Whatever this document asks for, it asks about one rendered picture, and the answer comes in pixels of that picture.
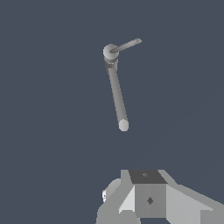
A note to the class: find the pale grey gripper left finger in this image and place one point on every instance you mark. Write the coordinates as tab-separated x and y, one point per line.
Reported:
128	204

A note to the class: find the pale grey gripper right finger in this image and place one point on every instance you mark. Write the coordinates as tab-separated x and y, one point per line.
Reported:
186	204

